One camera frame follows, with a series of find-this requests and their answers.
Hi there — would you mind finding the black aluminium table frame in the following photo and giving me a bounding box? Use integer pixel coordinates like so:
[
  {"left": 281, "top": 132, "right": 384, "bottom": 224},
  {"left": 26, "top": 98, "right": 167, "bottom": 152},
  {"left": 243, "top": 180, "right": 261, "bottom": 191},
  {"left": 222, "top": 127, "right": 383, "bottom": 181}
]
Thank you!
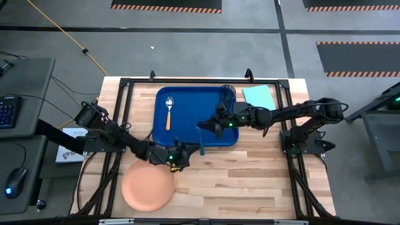
[{"left": 74, "top": 76, "right": 337, "bottom": 219}]

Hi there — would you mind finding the orange plastic plate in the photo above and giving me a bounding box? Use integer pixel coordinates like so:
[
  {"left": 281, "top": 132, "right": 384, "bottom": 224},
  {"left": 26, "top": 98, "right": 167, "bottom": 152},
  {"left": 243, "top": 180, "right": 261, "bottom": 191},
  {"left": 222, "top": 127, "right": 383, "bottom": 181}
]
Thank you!
[{"left": 121, "top": 159, "right": 176, "bottom": 213}]

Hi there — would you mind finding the black computer mouse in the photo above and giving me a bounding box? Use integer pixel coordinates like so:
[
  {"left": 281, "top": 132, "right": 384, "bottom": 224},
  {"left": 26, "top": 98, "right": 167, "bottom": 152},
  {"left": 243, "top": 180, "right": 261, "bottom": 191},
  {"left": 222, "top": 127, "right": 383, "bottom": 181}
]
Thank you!
[{"left": 4, "top": 167, "right": 28, "bottom": 199}]

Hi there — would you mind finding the grey desk top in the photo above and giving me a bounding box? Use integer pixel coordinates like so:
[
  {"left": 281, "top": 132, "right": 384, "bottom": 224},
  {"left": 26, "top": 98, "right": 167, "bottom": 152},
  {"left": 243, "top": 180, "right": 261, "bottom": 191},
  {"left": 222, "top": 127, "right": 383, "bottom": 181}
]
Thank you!
[
  {"left": 0, "top": 57, "right": 56, "bottom": 140},
  {"left": 0, "top": 134, "right": 48, "bottom": 216}
]

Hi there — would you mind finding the iridescent metal fork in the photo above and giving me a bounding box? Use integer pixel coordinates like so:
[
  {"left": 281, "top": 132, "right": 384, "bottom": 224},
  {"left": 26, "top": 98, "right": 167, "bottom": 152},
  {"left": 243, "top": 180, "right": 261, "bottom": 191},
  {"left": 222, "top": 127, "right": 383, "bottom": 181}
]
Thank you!
[{"left": 196, "top": 125, "right": 206, "bottom": 156}]

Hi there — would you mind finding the silver metal bracket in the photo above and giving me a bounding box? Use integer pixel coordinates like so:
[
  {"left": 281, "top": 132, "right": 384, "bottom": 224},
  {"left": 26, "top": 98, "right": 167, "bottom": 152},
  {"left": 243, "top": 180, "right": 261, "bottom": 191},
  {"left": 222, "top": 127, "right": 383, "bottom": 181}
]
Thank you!
[
  {"left": 273, "top": 219, "right": 309, "bottom": 225},
  {"left": 98, "top": 218, "right": 135, "bottom": 225}
]

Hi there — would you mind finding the patterned blue cup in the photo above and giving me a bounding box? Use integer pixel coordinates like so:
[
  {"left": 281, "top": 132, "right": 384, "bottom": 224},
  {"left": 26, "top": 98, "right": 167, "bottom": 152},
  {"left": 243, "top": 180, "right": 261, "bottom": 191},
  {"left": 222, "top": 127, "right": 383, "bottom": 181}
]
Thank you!
[{"left": 219, "top": 83, "right": 238, "bottom": 106}]

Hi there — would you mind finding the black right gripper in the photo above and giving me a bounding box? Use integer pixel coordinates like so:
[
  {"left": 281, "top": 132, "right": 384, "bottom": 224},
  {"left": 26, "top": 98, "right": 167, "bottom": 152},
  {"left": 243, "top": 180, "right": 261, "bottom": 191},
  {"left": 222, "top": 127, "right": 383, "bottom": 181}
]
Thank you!
[{"left": 197, "top": 102, "right": 251, "bottom": 140}]

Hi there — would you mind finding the white printed box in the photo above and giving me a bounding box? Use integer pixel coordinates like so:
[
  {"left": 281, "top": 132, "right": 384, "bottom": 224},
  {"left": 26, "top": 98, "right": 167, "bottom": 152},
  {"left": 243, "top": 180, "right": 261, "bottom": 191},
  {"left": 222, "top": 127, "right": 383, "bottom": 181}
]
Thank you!
[{"left": 55, "top": 127, "right": 90, "bottom": 164}]

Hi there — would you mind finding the black hazard-striped floor mat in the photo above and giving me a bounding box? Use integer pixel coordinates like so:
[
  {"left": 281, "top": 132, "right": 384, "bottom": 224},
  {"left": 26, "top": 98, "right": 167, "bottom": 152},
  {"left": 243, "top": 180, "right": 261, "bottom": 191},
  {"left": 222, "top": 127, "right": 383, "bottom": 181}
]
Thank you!
[
  {"left": 302, "top": 0, "right": 400, "bottom": 13},
  {"left": 111, "top": 0, "right": 223, "bottom": 14},
  {"left": 316, "top": 41, "right": 400, "bottom": 78}
]

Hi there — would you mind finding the black backlit keyboard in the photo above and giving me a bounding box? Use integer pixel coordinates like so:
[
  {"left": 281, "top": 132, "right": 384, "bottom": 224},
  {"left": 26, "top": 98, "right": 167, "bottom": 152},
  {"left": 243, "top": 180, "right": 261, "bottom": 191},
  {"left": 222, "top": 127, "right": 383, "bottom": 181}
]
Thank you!
[{"left": 0, "top": 95, "right": 23, "bottom": 129}]

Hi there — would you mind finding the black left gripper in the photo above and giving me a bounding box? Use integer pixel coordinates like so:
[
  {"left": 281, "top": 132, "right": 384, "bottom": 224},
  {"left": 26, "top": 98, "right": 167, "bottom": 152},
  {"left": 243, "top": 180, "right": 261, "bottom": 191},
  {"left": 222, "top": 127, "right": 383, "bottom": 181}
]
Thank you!
[{"left": 148, "top": 139, "right": 201, "bottom": 173}]

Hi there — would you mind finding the thin black cable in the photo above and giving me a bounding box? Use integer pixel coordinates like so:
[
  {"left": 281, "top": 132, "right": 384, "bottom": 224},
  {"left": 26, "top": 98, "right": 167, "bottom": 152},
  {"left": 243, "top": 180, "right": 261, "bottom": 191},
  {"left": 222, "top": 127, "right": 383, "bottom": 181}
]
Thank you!
[{"left": 49, "top": 74, "right": 101, "bottom": 96}]

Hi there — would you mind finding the spoon with orange handle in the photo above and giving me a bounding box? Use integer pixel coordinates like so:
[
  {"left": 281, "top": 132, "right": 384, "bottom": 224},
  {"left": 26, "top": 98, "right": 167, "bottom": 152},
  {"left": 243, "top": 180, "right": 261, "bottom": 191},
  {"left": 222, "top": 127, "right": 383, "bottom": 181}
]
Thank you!
[{"left": 164, "top": 96, "right": 175, "bottom": 131}]

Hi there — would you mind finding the yellow cable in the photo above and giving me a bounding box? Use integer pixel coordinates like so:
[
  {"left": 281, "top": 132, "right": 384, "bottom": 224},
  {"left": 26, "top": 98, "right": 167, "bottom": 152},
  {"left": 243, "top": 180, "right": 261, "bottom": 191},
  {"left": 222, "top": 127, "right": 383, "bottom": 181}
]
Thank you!
[{"left": 26, "top": 0, "right": 109, "bottom": 129}]

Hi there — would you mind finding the blue plastic tray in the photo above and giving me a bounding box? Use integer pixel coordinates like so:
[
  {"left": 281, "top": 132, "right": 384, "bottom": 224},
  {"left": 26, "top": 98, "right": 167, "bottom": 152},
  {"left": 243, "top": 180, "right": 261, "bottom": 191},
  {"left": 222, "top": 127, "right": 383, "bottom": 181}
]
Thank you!
[{"left": 152, "top": 86, "right": 240, "bottom": 148}]

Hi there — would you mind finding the black desk clamp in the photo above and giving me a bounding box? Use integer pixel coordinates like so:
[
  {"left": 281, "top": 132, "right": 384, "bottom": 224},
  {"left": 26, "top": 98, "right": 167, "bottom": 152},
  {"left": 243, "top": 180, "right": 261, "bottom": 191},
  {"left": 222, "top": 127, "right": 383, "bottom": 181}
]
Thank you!
[{"left": 0, "top": 60, "right": 15, "bottom": 78}]

